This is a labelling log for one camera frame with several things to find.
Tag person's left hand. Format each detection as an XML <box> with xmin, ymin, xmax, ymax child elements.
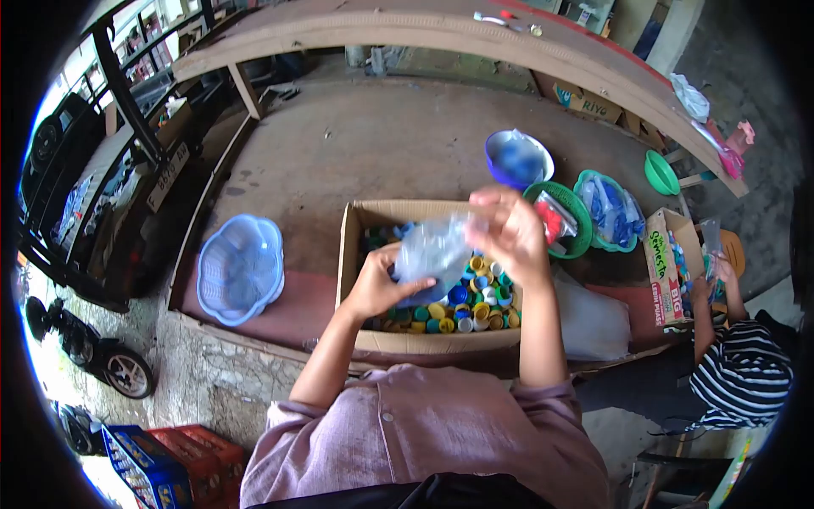
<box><xmin>342</xmin><ymin>243</ymin><xmax>440</xmax><ymax>323</ymax></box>

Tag person's right hand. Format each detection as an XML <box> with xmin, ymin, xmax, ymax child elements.
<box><xmin>463</xmin><ymin>186</ymin><xmax>553</xmax><ymax>288</ymax></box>

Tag person's left fingers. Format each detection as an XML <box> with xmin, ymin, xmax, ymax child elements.
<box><xmin>371</xmin><ymin>243</ymin><xmax>404</xmax><ymax>272</ymax></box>

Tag person's right fingers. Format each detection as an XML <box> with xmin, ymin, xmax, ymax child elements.
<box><xmin>463</xmin><ymin>186</ymin><xmax>517</xmax><ymax>257</ymax></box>

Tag person's left thumb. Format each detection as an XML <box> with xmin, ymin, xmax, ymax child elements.
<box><xmin>390</xmin><ymin>277</ymin><xmax>440</xmax><ymax>301</ymax></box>

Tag clear bag of blue caps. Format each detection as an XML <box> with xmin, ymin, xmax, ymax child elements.
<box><xmin>390</xmin><ymin>212</ymin><xmax>492</xmax><ymax>308</ymax></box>

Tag plain brown cardboard box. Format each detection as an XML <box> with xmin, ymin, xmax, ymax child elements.
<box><xmin>335</xmin><ymin>199</ymin><xmax>530</xmax><ymax>356</ymax></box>

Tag bag of red caps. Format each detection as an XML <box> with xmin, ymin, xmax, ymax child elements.
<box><xmin>534</xmin><ymin>191</ymin><xmax>578</xmax><ymax>248</ymax></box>

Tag blue bowl with plastic bag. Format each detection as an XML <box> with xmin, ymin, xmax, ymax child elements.
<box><xmin>484</xmin><ymin>129</ymin><xmax>556</xmax><ymax>191</ymax></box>

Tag pile of colourful bottle caps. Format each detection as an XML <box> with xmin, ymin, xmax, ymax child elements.
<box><xmin>361</xmin><ymin>221</ymin><xmax>523</xmax><ymax>336</ymax></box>

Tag green round mesh basket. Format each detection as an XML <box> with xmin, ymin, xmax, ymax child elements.
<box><xmin>522</xmin><ymin>181</ymin><xmax>594</xmax><ymax>261</ymax></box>

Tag teal basket with blue caps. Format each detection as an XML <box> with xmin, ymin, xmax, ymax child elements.
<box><xmin>573</xmin><ymin>168</ymin><xmax>647</xmax><ymax>254</ymax></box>

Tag large clear plastic bag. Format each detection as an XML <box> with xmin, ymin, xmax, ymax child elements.
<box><xmin>552</xmin><ymin>266</ymin><xmax>632</xmax><ymax>363</ymax></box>

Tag light blue plastic basket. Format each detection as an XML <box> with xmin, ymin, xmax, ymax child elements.
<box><xmin>195</xmin><ymin>213</ymin><xmax>286</xmax><ymax>328</ymax></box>

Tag person's body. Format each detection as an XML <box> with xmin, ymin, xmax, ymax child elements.
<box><xmin>240</xmin><ymin>364</ymin><xmax>611</xmax><ymax>509</ymax></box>

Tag small printed carton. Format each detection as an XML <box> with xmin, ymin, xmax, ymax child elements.
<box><xmin>551</xmin><ymin>81</ymin><xmax>624</xmax><ymax>126</ymax></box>

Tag green plastic bowl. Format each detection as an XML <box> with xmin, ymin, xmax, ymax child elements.
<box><xmin>644</xmin><ymin>149</ymin><xmax>682</xmax><ymax>197</ymax></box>

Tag printed cardboard box with caps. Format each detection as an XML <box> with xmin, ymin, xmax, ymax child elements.
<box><xmin>643</xmin><ymin>207</ymin><xmax>708</xmax><ymax>328</ymax></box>

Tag long wooden bench table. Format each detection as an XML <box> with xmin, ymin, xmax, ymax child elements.
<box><xmin>170</xmin><ymin>0</ymin><xmax>751</xmax><ymax>199</ymax></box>

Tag white plastic bag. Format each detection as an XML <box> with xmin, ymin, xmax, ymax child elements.
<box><xmin>668</xmin><ymin>73</ymin><xmax>711</xmax><ymax>123</ymax></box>

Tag orange chair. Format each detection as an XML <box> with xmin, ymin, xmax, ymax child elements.
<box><xmin>717</xmin><ymin>228</ymin><xmax>747</xmax><ymax>280</ymax></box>

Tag pink plastic item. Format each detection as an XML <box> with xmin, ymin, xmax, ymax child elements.
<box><xmin>717</xmin><ymin>120</ymin><xmax>757</xmax><ymax>180</ymax></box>

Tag red bottle crates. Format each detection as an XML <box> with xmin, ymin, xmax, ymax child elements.
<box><xmin>147</xmin><ymin>424</ymin><xmax>248</xmax><ymax>509</ymax></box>

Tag black car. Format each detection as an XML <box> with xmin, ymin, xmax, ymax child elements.
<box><xmin>18</xmin><ymin>91</ymin><xmax>193</xmax><ymax>271</ymax></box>

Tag black motorcycle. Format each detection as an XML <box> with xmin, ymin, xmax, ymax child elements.
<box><xmin>24</xmin><ymin>295</ymin><xmax>156</xmax><ymax>401</ymax></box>

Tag black metal gate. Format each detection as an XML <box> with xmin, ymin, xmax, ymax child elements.
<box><xmin>18</xmin><ymin>0</ymin><xmax>218</xmax><ymax>314</ymax></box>

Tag blue bottle crate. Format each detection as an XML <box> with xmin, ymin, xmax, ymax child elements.
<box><xmin>101</xmin><ymin>424</ymin><xmax>193</xmax><ymax>509</ymax></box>

